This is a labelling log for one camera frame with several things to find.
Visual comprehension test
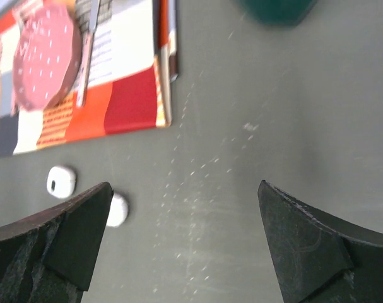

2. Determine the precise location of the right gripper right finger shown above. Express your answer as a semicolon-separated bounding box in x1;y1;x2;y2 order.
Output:
257;181;383;302

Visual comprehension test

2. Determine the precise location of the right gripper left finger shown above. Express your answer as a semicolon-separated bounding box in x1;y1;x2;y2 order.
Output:
0;182;112;302

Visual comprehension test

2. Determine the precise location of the white oval charging case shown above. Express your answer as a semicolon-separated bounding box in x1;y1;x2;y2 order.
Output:
106;193;129;228

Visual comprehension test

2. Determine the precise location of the dark green white mug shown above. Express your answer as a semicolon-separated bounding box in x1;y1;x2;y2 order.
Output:
232;0;318;28

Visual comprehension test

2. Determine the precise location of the colourful checked placemat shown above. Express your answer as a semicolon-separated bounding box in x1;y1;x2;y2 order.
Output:
0;1;178;157

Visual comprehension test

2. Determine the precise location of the pink dotted plate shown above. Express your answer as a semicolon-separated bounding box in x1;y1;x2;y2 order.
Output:
13;3;82;112

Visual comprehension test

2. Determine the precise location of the grey knife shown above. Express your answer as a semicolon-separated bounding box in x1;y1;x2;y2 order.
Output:
76;0;100;107

